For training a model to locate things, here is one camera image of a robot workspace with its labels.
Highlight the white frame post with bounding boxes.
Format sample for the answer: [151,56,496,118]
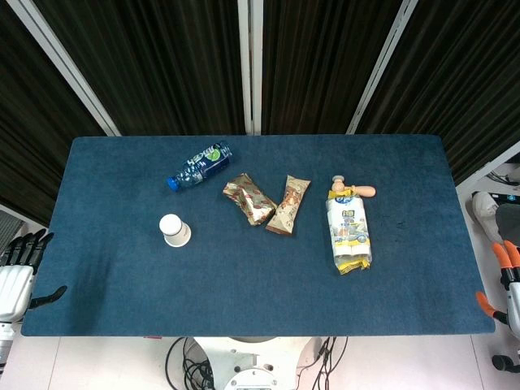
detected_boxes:
[6,0,122,137]
[454,140,520,196]
[346,0,419,135]
[237,0,265,136]

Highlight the black pleated curtain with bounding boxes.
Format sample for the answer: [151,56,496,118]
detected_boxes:
[0,0,107,227]
[34,0,247,137]
[262,0,402,136]
[357,0,520,184]

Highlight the blue plastic drink bottle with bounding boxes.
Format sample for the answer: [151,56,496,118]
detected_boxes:
[166,140,234,192]

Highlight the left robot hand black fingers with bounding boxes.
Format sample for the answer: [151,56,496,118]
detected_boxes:
[0,229,68,323]

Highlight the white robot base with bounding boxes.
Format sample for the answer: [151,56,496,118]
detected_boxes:
[190,336,322,390]

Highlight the white paper cup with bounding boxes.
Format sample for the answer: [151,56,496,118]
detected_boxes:
[158,214,193,248]

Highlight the wooden handled tool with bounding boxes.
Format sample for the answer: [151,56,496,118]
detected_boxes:
[331,175,377,199]

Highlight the beige snack bar wrapper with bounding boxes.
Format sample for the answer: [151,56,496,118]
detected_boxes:
[265,175,312,236]

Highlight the grey ribbed panel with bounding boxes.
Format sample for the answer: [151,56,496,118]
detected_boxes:
[0,209,24,254]

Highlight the black chair caster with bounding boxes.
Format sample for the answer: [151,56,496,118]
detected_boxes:
[492,354,520,372]

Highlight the white shoe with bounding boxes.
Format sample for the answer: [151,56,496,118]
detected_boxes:
[470,191,504,241]

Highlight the black cable bundle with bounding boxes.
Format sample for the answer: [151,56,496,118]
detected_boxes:
[298,336,349,390]
[165,336,216,390]

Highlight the gold foil snack packet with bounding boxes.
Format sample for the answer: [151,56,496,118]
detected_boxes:
[222,172,277,227]

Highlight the blue fabric table mat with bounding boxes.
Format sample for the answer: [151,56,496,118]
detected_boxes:
[20,135,496,337]

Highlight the grey trouser leg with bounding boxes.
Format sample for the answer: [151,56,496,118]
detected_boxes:
[495,202,520,247]

